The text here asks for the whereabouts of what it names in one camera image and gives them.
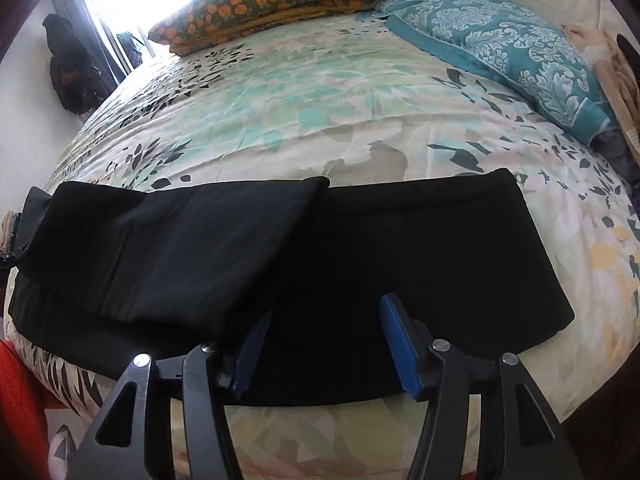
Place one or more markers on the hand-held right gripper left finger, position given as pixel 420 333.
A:
pixel 250 355

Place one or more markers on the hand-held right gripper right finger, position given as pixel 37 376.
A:
pixel 400 345

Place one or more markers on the black pants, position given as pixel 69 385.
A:
pixel 350 260

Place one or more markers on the bed with floral cover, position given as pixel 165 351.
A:
pixel 300 110

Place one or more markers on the pile of colourful clothes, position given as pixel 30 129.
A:
pixel 9 230

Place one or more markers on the dark grey cloth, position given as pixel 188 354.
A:
pixel 620 155

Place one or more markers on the large teal damask pillow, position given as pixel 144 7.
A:
pixel 510 50

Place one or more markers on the dark teal bag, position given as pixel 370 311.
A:
pixel 130 47

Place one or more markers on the dark hanging clothes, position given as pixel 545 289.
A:
pixel 70 75

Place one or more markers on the mustard yellow folded cloth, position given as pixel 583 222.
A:
pixel 280 21

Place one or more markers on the beige cloth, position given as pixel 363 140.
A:
pixel 615 85

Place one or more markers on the grey curtain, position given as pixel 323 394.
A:
pixel 95 10

